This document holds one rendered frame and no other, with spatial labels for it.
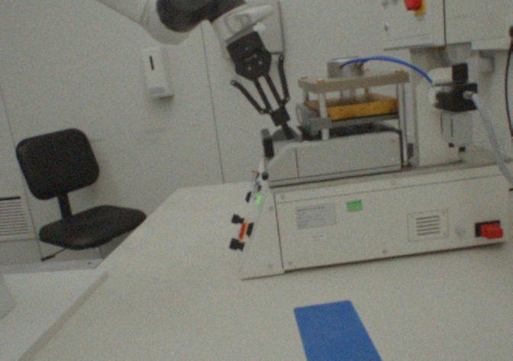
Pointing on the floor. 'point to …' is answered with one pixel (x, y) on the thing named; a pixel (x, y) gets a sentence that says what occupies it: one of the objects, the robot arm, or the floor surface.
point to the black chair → (120, 220)
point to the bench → (280, 296)
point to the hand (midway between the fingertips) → (283, 124)
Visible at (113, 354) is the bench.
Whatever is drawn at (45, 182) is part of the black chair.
